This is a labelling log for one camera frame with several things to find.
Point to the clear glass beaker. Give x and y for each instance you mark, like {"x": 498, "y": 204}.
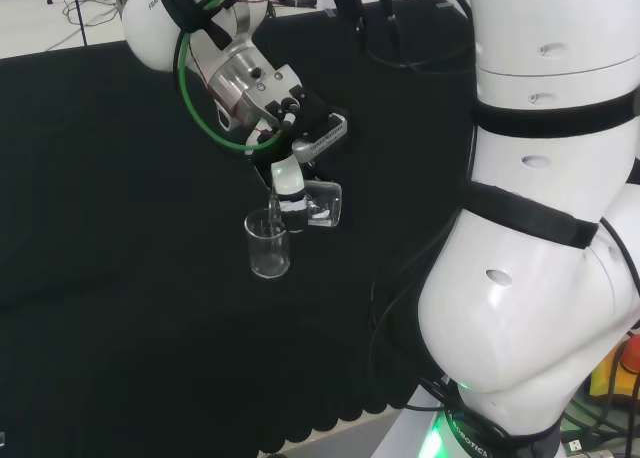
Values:
{"x": 270, "y": 263}
{"x": 325, "y": 203}

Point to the black connector with blue plug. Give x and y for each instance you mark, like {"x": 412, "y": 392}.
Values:
{"x": 347, "y": 0}

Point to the black bench cloth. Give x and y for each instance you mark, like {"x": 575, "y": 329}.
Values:
{"x": 125, "y": 178}

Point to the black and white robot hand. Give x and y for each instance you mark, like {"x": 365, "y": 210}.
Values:
{"x": 312, "y": 113}

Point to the yellow stop button box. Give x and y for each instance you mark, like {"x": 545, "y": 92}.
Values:
{"x": 607, "y": 373}

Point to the blue pole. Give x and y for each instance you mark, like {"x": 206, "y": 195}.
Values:
{"x": 80, "y": 18}

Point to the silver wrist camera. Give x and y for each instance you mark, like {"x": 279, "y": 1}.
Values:
{"x": 320, "y": 140}

